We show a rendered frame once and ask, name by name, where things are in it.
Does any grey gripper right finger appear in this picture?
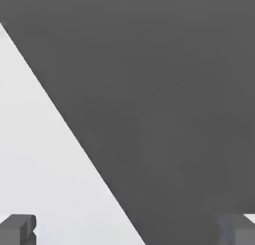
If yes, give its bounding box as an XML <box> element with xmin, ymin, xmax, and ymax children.
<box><xmin>218</xmin><ymin>213</ymin><xmax>255</xmax><ymax>245</ymax></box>

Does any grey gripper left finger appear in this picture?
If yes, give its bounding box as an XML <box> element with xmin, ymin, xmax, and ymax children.
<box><xmin>0</xmin><ymin>214</ymin><xmax>37</xmax><ymax>245</ymax></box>

